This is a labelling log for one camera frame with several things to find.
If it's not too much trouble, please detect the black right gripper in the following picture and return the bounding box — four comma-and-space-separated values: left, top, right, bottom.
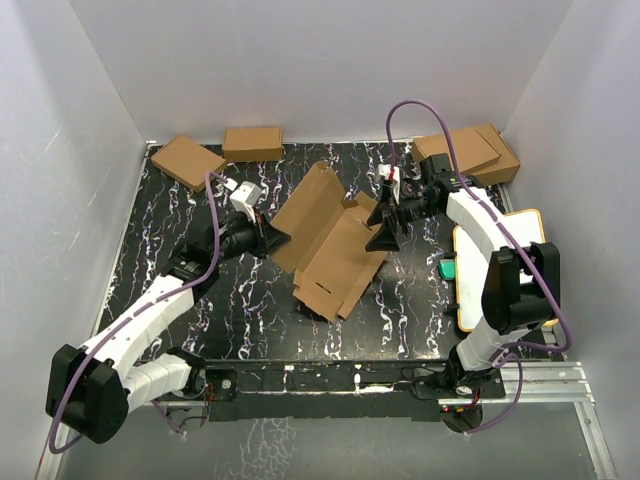
365, 185, 442, 251

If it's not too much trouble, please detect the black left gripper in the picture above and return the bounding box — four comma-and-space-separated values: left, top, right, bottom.
212, 207, 292, 265

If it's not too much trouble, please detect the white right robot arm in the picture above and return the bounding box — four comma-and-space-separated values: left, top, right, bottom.
365, 154, 560, 397

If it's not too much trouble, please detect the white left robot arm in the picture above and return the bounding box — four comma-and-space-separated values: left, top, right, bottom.
45, 213, 291, 444

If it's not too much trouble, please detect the small cardboard box top right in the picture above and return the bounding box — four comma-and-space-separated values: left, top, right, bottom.
411, 127, 500, 174

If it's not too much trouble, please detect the large cardboard box bottom right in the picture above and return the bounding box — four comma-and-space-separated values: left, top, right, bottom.
470, 123, 520, 186

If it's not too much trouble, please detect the green eraser block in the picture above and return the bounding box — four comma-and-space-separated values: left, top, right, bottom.
438, 258, 456, 281

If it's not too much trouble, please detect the white board with yellow rim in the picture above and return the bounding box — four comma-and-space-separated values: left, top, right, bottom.
453, 209, 560, 334

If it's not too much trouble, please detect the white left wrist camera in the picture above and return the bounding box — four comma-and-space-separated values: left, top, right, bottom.
223, 178, 262, 223

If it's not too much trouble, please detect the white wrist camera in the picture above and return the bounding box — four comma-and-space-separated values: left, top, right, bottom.
376, 163, 401, 204
223, 178, 262, 223

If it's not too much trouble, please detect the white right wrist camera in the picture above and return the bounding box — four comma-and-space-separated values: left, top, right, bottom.
376, 163, 401, 204

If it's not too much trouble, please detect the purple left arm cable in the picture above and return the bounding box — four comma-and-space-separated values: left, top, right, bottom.
49, 171, 236, 455

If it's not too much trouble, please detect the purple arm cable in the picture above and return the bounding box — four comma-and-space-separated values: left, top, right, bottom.
49, 171, 236, 455
385, 99, 574, 432

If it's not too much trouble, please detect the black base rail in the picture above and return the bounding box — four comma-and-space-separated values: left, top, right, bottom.
154, 359, 507, 425

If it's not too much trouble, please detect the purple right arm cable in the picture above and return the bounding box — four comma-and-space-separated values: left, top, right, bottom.
385, 99, 574, 432

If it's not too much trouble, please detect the aluminium frame rail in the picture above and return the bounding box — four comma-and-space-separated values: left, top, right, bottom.
483, 362, 618, 479

